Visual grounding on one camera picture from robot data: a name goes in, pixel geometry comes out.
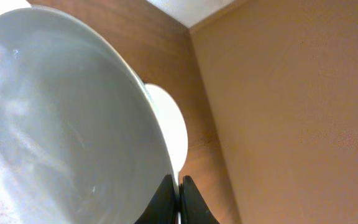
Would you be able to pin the pink plastic plate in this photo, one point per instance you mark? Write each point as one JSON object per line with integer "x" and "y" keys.
{"x": 172, "y": 124}

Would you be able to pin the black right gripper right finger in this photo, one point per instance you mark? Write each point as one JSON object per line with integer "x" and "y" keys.
{"x": 193, "y": 208}

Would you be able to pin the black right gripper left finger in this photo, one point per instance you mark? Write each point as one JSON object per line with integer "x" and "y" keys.
{"x": 160, "y": 205}

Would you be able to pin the pale green plastic plate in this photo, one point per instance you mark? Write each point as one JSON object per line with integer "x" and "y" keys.
{"x": 79, "y": 141}

